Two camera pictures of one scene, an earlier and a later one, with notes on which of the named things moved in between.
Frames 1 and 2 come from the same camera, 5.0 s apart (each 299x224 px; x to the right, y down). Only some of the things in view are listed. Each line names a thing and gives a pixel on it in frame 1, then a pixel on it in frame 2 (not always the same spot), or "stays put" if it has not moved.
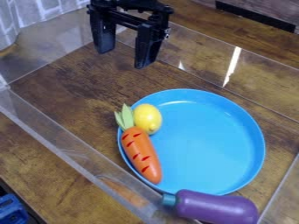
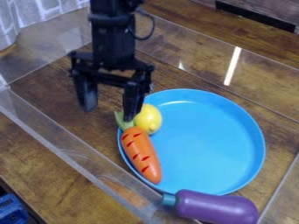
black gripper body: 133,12 -> 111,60
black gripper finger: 149,38 -> 135,91
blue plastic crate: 13,211 stays put
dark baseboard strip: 256,17 stays put
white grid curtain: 23,13 stays put
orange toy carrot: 139,146 stays put
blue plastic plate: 209,143 stays put
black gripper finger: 104,31 -> 87,89
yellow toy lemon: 147,117 stays put
